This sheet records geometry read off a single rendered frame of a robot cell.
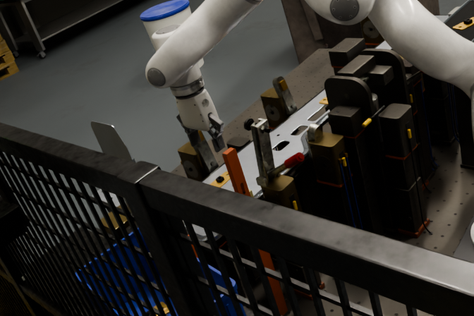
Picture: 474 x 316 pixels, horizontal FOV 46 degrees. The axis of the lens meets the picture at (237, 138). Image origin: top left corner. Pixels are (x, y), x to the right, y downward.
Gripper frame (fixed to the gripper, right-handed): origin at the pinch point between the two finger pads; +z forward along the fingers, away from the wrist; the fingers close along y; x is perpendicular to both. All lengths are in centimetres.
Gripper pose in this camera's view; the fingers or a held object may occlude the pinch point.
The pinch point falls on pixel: (207, 143)
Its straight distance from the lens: 145.8
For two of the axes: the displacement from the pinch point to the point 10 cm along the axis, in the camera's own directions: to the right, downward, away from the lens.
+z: 2.7, 8.5, 4.5
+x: -6.6, 5.0, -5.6
